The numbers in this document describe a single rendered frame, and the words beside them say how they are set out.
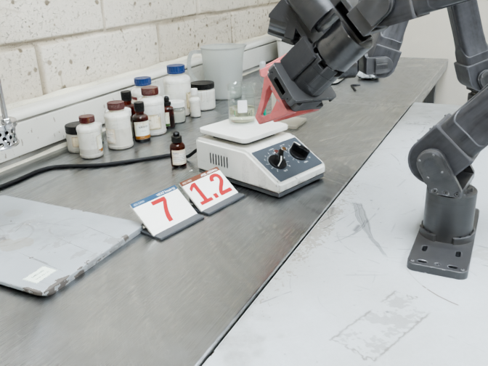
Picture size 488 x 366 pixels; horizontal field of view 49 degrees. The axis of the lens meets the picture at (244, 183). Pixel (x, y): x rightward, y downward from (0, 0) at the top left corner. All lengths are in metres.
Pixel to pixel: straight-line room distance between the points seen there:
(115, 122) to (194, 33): 0.67
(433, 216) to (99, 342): 0.44
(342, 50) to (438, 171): 0.19
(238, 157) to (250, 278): 0.30
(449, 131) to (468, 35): 0.58
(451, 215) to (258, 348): 0.31
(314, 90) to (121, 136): 0.54
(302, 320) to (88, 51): 0.94
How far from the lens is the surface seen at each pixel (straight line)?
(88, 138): 1.12
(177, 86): 1.39
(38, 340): 0.61
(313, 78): 0.74
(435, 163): 0.69
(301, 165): 0.91
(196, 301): 0.62
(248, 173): 0.89
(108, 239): 0.76
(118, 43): 1.44
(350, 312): 0.60
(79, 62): 1.33
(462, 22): 1.24
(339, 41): 0.71
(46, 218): 0.86
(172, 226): 0.79
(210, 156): 0.95
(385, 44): 1.17
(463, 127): 0.69
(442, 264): 0.69
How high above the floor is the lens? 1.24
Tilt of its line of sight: 21 degrees down
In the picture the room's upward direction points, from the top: 2 degrees counter-clockwise
